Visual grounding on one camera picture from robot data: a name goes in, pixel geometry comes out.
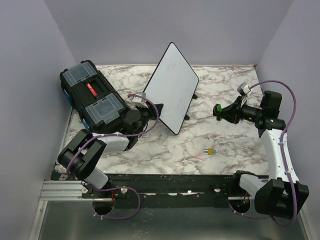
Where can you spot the green black whiteboard eraser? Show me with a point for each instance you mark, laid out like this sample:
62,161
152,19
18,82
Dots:
216,112

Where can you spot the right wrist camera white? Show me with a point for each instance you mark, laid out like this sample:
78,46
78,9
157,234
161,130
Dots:
244,90

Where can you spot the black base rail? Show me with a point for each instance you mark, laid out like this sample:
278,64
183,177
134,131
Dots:
155,191

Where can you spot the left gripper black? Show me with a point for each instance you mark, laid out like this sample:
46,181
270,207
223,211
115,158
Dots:
150,111

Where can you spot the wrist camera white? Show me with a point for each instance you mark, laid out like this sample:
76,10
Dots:
138,99
244,90

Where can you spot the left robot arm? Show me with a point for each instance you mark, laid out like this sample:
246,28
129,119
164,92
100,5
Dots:
81,155

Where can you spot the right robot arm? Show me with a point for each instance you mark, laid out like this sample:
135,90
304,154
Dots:
282,195

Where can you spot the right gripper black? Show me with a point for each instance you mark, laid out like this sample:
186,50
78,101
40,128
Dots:
236,109

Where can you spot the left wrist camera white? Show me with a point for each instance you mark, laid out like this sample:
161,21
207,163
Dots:
138,99

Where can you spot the black plastic toolbox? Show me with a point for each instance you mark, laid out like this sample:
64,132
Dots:
99,106

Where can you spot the aluminium extrusion frame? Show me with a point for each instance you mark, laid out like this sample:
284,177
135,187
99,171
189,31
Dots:
58,194

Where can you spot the yellow grey small connector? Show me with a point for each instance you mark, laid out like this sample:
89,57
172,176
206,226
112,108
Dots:
209,151

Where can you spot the white whiteboard black frame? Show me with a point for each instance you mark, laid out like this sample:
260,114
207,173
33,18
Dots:
172,84

